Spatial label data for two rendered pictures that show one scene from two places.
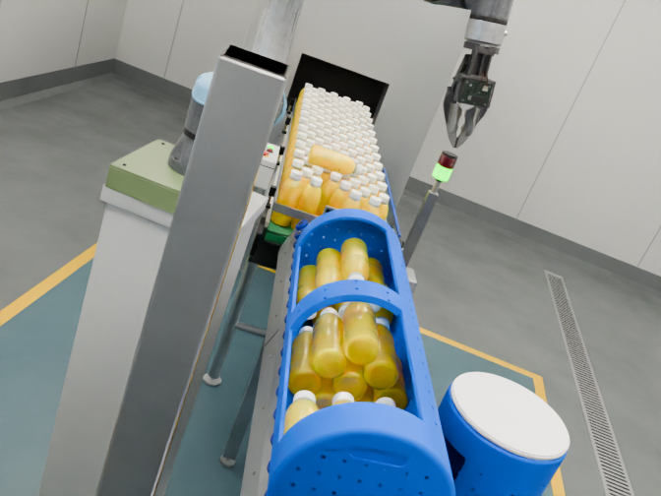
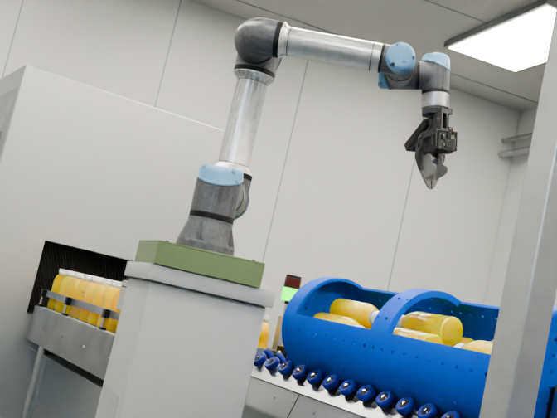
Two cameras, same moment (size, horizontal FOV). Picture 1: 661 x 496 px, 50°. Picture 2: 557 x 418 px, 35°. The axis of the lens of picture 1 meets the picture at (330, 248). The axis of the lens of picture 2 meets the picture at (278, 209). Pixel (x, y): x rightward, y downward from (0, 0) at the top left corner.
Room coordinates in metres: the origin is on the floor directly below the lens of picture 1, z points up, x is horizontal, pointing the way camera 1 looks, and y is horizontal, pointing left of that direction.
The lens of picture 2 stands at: (-0.56, 1.00, 1.09)
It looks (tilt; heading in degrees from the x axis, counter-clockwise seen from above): 7 degrees up; 340
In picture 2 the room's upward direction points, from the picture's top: 13 degrees clockwise
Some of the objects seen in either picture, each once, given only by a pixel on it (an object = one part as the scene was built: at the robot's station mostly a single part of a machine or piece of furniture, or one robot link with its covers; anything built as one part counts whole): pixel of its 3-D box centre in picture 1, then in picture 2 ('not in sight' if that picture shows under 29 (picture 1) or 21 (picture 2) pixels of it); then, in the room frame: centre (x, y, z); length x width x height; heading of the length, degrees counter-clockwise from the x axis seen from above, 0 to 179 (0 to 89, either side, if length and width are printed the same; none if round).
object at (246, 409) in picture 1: (251, 396); not in sight; (2.05, 0.07, 0.31); 0.06 x 0.06 x 0.63; 9
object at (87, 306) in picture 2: (287, 140); (96, 309); (2.97, 0.35, 0.96); 1.60 x 0.01 x 0.03; 9
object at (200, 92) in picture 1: (217, 104); (218, 189); (1.60, 0.37, 1.38); 0.13 x 0.12 x 0.14; 152
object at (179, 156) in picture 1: (204, 151); (208, 233); (1.60, 0.37, 1.26); 0.15 x 0.15 x 0.10
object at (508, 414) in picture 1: (510, 412); not in sight; (1.35, -0.50, 1.03); 0.28 x 0.28 x 0.01
